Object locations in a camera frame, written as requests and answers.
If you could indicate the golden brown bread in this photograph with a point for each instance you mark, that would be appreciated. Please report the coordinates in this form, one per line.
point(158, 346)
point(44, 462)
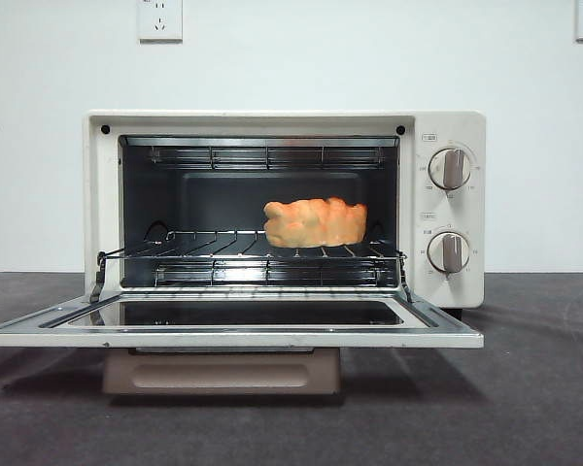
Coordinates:
point(316, 223)

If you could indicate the cream Toshiba toaster oven body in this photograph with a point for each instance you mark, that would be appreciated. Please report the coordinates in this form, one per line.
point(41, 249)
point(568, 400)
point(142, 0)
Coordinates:
point(447, 213)

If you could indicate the temperature knob cream beige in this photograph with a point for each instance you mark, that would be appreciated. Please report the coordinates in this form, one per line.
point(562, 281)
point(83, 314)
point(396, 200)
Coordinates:
point(449, 168)

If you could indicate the timer knob cream beige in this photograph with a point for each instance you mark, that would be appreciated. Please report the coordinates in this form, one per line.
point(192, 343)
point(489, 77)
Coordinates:
point(448, 251)

